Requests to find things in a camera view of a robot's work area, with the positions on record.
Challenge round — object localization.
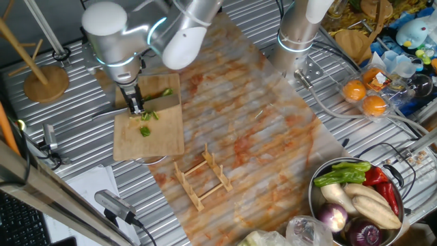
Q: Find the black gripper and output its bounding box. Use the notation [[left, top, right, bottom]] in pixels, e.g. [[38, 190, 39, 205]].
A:
[[118, 81, 146, 115]]

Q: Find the white paper sheet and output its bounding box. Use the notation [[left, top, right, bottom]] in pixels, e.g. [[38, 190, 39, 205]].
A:
[[44, 165, 141, 246]]

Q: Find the bamboo cutting board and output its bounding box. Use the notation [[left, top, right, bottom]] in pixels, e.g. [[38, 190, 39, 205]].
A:
[[112, 73, 186, 167]]

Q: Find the round wooden disc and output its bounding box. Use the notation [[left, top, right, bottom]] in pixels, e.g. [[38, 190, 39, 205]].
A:
[[360, 0, 393, 20]]

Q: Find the grey camera with black cable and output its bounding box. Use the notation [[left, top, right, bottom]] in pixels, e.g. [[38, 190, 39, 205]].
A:
[[94, 189, 158, 246]]

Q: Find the small grey mounted camera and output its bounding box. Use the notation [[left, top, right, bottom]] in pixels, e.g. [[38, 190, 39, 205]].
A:
[[36, 122, 72, 167]]

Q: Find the clear plastic bag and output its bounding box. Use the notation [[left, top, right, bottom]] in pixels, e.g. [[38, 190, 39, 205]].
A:
[[286, 215, 335, 246]]

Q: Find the clear plastic cup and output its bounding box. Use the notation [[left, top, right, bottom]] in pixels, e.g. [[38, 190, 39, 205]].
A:
[[381, 50, 418, 79]]

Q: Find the wooden mug tree stand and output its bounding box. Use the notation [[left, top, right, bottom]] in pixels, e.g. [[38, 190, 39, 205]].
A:
[[0, 0, 71, 104]]

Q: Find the orange tube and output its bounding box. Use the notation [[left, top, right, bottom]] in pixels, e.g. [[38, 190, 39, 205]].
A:
[[0, 102, 21, 156]]

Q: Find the dark red onion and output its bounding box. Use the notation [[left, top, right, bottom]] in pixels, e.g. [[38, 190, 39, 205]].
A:
[[346, 218, 383, 246]]

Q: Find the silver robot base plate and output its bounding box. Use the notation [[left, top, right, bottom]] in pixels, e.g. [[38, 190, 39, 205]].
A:
[[283, 56, 324, 86]]

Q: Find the wooden dish rack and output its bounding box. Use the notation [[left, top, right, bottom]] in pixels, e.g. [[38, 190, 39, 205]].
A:
[[173, 142, 234, 213]]

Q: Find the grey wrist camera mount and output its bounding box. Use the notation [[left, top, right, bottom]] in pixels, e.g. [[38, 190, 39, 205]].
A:
[[81, 40, 102, 75]]

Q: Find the silver pole with black ring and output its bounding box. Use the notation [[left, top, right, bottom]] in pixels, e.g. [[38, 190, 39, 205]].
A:
[[23, 0, 73, 68]]

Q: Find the grey hose with metal connector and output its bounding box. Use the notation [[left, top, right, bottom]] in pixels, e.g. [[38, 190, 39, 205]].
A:
[[294, 69, 429, 135]]

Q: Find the steel kitchen knife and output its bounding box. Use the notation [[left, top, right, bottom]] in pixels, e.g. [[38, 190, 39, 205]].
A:
[[91, 93, 181, 122]]

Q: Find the black keyboard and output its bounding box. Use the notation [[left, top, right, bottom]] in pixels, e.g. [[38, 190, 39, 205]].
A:
[[0, 191, 52, 246]]

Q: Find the long red pepper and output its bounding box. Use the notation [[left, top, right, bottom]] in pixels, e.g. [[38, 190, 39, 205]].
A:
[[375, 182, 400, 217]]

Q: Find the beige sweet potato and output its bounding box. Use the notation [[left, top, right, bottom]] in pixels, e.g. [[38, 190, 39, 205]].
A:
[[351, 195, 402, 230], [343, 183, 390, 208]]

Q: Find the short green pepper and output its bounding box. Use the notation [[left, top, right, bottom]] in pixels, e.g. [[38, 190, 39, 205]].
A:
[[331, 161, 372, 173]]

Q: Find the green yellow toy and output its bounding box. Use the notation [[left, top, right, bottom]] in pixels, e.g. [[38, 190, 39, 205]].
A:
[[414, 47, 433, 66]]

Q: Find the round glass bowl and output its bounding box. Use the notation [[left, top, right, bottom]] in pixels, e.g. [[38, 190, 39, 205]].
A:
[[408, 73, 434, 98]]

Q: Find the blue plush toy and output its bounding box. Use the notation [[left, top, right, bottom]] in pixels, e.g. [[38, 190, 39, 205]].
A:
[[395, 18, 429, 51]]

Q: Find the pale purple onion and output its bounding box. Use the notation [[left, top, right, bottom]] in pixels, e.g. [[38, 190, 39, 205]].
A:
[[317, 202, 349, 234]]

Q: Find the black cable near pot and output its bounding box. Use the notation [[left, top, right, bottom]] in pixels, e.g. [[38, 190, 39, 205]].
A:
[[354, 141, 418, 201]]

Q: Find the aluminium frame beam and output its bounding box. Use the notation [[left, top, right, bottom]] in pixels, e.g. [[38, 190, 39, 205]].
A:
[[0, 140, 135, 246]]

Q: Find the black base cable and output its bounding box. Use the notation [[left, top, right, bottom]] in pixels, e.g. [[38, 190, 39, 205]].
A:
[[312, 40, 363, 73]]

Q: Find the white radish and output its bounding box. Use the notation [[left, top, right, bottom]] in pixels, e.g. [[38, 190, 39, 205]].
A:
[[320, 183, 358, 217]]

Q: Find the stainless steel pot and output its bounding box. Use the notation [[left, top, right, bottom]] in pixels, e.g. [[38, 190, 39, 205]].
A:
[[308, 156, 408, 246]]

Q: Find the plastic bag with cabbage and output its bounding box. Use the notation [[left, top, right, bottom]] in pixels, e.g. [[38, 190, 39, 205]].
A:
[[237, 229, 291, 246]]

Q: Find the orange fruit with label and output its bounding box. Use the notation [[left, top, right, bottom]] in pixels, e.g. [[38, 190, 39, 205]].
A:
[[362, 67, 392, 92]]

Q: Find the clear plastic fruit container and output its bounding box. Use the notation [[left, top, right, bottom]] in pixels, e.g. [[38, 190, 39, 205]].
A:
[[337, 63, 416, 123]]

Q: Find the long green pepper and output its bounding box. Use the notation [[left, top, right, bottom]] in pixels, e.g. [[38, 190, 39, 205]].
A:
[[313, 169, 367, 188]]

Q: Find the wide red pepper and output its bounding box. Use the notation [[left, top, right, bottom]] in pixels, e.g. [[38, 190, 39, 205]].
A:
[[362, 166, 389, 187]]

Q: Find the wooden stand with round base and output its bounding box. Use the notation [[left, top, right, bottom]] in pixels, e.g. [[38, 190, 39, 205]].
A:
[[334, 0, 389, 65]]

